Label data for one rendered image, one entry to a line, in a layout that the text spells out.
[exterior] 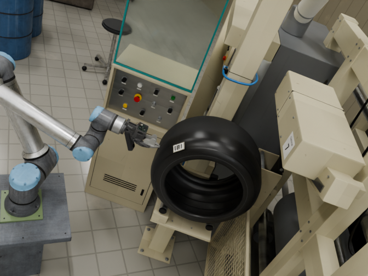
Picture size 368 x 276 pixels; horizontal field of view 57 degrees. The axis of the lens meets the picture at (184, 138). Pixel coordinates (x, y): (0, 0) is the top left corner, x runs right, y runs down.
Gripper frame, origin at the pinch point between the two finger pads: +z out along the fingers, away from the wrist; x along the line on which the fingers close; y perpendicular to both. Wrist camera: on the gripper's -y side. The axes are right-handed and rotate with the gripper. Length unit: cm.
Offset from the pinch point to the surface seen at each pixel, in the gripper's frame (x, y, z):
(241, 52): 27, 55, 17
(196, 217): -12.3, -22.3, 35.8
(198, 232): -7, -39, 45
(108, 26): 249, -67, -101
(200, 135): -5.4, 21.9, 14.9
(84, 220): 32, -127, -21
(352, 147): -27, 62, 62
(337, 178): -43, 57, 55
